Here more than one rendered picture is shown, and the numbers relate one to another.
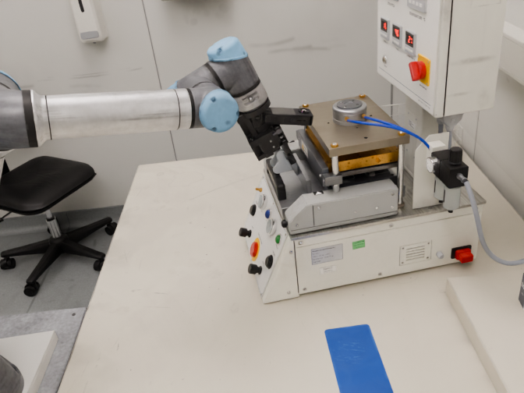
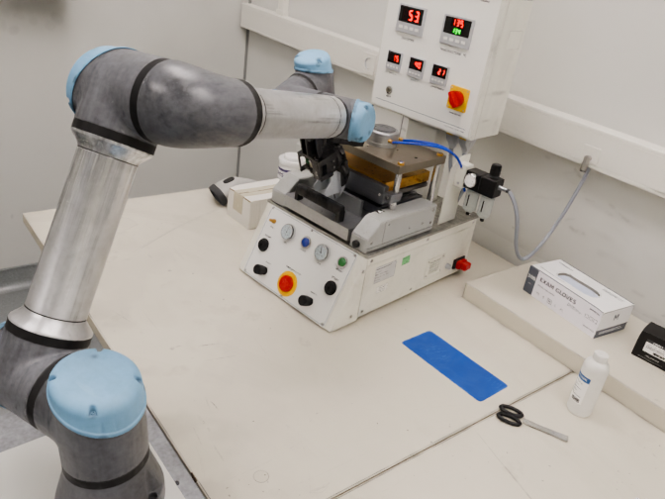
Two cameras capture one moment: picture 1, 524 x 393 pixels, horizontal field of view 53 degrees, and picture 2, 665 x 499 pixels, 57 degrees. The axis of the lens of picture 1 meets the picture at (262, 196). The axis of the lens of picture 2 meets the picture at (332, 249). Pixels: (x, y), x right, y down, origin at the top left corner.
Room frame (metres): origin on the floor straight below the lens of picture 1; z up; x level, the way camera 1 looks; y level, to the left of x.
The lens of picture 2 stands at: (0.10, 0.83, 1.56)
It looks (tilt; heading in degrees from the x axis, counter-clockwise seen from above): 27 degrees down; 317
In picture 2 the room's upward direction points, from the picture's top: 9 degrees clockwise
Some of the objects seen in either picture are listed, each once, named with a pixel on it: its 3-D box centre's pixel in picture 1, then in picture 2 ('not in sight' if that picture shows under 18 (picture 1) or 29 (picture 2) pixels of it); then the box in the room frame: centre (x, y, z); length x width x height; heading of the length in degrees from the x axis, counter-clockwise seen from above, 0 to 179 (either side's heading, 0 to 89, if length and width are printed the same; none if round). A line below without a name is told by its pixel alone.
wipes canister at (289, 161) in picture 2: not in sight; (290, 176); (1.60, -0.32, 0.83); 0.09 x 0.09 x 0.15
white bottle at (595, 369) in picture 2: not in sight; (589, 382); (0.48, -0.28, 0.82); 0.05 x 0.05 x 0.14
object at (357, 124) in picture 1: (365, 130); (393, 153); (1.11, -0.26, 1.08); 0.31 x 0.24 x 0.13; 6
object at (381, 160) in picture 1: (350, 137); (380, 160); (1.12, -0.23, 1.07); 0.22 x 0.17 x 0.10; 6
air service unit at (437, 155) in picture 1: (444, 175); (479, 189); (0.92, -0.38, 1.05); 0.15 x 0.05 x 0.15; 6
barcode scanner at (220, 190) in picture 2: not in sight; (240, 187); (1.65, -0.17, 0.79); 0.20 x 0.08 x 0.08; 89
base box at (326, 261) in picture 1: (351, 221); (365, 245); (1.11, -0.22, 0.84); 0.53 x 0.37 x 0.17; 96
